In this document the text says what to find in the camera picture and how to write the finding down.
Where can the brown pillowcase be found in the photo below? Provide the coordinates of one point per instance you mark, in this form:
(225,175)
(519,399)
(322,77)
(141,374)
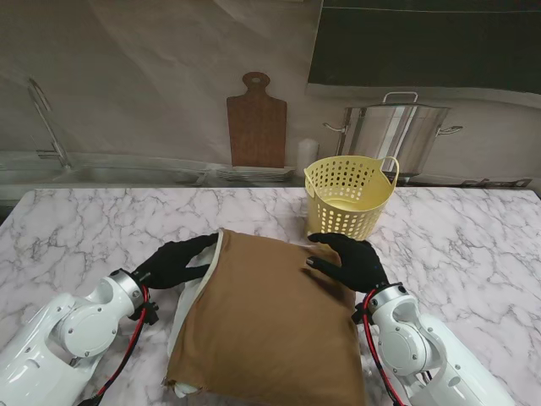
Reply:
(262,321)

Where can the yellow perforated laundry basket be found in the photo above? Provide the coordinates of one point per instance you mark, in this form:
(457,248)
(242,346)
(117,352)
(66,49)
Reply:
(376,190)

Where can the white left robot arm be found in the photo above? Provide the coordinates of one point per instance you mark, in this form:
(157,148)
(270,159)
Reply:
(42,347)

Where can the white pillow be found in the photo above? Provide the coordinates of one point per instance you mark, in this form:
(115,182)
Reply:
(184,308)

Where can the stack of white plates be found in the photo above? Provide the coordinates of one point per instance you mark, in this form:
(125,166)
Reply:
(253,173)

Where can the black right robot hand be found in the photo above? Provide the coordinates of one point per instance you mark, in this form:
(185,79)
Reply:
(359,266)

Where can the dark range hood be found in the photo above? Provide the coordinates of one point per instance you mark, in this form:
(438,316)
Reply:
(422,42)

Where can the black stove grate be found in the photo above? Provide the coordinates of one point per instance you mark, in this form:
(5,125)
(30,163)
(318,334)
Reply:
(507,182)

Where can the white cylindrical candle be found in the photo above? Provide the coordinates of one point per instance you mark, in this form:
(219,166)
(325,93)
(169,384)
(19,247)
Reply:
(307,154)

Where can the brown wooden cutting board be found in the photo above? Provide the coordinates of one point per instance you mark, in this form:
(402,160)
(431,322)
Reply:
(255,127)

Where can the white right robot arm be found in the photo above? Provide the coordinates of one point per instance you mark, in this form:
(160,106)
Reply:
(406,342)

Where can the steel kitchen sink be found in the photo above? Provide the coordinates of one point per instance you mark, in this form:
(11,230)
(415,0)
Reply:
(105,175)

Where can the large steel stock pot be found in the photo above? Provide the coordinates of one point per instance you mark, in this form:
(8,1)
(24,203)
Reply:
(401,135)

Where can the chrome kitchen faucet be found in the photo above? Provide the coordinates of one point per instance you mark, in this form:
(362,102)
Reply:
(64,160)

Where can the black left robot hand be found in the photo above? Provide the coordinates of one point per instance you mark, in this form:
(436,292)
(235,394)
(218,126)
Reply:
(169,266)

